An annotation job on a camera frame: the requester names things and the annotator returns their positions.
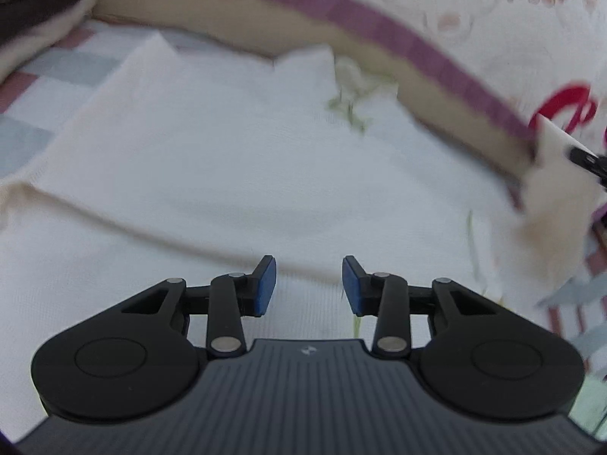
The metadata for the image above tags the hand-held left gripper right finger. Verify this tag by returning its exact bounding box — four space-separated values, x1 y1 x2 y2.
342 256 498 357

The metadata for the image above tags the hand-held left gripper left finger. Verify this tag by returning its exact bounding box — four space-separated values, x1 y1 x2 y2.
122 256 277 356

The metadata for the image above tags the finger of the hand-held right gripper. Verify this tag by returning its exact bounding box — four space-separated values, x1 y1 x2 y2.
568 146 607 185

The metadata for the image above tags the white monster-patch baby top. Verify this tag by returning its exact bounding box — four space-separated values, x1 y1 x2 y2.
0 33 603 437

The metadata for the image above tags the white quilt with red bears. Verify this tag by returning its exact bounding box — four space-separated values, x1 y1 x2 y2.
92 0 607 209

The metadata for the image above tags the cream fuzzy garment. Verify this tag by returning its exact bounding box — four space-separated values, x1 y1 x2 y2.
0 0 98 83

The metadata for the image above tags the dark brown ribbed garment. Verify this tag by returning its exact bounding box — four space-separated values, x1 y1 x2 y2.
0 0 96 48

